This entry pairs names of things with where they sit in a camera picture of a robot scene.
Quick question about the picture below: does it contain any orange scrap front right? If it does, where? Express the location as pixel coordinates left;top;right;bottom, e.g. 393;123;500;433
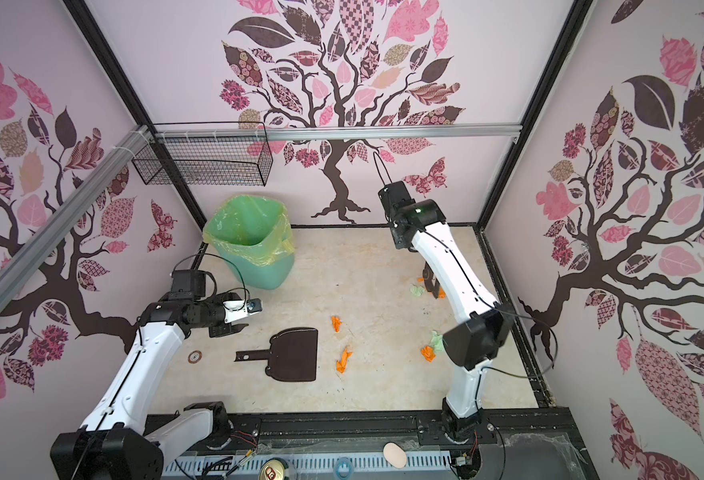
420;345;436;362

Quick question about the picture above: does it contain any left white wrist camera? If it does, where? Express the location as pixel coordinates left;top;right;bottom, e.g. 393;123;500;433
223;298;263;323

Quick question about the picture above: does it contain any silver aluminium rail back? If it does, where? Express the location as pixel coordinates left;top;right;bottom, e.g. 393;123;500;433
155;123;522;141

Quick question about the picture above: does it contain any dark brown hand brush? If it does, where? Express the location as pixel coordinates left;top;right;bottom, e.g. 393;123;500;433
422;263;440;299

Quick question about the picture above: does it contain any black wire basket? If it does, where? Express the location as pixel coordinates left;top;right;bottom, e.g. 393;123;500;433
132;120;273;187

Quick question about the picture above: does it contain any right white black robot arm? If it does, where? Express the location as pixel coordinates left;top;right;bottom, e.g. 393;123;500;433
378;181;513;442

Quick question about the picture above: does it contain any small orange scrap centre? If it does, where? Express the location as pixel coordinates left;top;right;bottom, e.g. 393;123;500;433
331;316;342;333

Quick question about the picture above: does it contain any silver aluminium rail left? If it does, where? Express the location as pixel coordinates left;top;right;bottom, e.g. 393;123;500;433
0;125;151;314

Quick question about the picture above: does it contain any green bin with liner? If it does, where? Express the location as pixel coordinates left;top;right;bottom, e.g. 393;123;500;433
203;195;295;290

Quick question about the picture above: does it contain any orange scrap right middle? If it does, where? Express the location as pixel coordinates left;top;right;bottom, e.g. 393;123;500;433
417;278;446;299

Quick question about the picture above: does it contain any orange twisted scrap front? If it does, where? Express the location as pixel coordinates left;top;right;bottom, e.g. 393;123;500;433
335;347;353;374

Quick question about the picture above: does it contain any beige oval disc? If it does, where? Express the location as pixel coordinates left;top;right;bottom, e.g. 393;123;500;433
382;442;408;469

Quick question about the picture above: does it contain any silver aluminium rail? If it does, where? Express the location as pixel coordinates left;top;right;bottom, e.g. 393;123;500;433
0;125;151;314
155;123;522;141

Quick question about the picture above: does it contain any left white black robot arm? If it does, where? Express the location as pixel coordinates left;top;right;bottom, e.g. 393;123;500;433
50;270;262;479

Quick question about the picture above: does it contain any green scrap front right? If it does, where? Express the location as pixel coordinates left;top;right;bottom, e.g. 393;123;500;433
429;331;445;354

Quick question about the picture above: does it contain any dark brown dustpan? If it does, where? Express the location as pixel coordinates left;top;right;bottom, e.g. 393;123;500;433
235;327;319;383

